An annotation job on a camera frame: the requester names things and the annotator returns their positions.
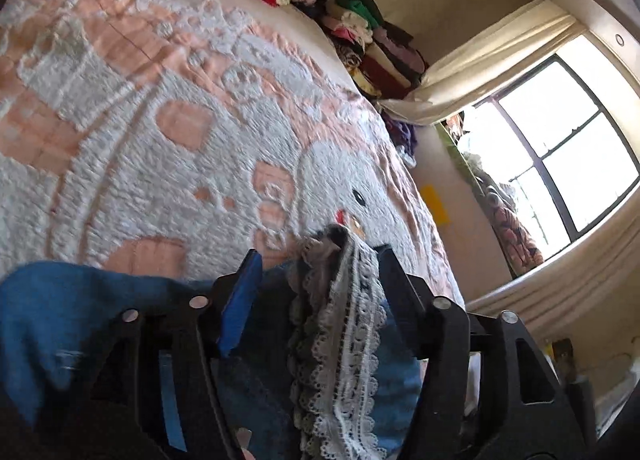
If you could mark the cream bed sheet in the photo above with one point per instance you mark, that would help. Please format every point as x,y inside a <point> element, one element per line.
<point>300,40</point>

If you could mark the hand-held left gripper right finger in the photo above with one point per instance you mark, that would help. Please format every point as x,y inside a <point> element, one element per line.
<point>400,285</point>

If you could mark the blue denim pants lace trim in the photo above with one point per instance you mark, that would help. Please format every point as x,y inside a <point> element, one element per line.
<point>60,300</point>

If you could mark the green windowsill cushion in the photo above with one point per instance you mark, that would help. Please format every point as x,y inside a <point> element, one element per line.
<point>457,155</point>

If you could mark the pile of folded clothes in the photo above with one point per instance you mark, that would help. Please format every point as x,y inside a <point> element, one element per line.
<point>385,60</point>

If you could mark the yellow sticker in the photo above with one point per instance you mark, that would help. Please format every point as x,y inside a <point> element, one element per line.
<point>435,205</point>

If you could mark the round ceiling spotlight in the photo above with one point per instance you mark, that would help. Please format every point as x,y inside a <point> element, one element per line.
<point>620,39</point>

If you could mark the cream curtain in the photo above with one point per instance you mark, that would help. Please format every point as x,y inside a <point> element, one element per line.
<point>500,55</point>
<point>575,280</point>

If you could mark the purple cloth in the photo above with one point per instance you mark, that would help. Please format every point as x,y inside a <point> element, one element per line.
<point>402,138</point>

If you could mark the floral cloth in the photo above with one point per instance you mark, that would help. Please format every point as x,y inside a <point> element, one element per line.
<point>515,235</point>

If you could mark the peach and white bedspread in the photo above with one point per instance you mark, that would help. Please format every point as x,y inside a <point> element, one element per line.
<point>150,140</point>

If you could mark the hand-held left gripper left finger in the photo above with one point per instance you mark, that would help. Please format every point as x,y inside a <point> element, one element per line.
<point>240,305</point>

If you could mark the window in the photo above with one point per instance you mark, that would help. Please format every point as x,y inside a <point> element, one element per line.
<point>575,140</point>

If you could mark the grey rolled cloth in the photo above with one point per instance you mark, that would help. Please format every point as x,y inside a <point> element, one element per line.
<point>482,178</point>

